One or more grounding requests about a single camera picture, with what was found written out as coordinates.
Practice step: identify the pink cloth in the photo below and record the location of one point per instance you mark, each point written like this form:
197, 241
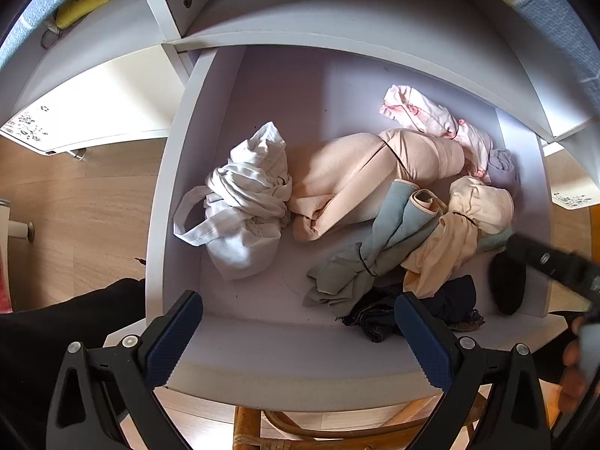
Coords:
3, 290

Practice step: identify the white furniture leg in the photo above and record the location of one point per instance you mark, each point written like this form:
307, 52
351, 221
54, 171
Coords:
21, 229

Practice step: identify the white garment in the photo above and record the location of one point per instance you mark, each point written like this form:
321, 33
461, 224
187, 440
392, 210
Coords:
243, 206

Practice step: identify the lavender garment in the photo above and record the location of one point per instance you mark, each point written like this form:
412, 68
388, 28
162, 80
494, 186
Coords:
501, 164

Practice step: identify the person's right hand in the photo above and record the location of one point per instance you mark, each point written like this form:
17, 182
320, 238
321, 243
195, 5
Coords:
573, 391

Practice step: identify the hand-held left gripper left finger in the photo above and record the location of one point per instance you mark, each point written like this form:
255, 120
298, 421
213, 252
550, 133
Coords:
173, 337

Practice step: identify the white lavender drawer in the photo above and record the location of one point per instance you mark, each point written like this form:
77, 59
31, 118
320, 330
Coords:
262, 290

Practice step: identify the person's left leg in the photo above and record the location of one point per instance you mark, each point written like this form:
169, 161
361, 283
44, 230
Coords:
56, 318

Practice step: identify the grey checked bedsheet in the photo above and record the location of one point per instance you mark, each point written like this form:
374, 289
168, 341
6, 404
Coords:
553, 9

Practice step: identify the grey green garment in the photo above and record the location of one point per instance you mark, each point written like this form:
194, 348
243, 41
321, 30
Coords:
389, 234

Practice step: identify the navy lace trimmed garment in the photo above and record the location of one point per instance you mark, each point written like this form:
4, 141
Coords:
450, 300

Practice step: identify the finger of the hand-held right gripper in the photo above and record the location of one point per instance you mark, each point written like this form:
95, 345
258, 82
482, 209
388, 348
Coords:
543, 258

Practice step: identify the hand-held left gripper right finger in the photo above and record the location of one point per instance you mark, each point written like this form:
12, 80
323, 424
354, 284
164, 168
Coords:
422, 337

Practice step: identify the large peach garment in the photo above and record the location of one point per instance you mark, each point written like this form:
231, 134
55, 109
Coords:
337, 183

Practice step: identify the pink printed garment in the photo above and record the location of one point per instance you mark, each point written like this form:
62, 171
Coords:
422, 112

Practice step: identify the black sock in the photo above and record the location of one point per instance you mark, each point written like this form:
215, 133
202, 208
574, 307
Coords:
506, 286

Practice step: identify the rattan stool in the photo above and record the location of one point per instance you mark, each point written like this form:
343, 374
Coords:
248, 426

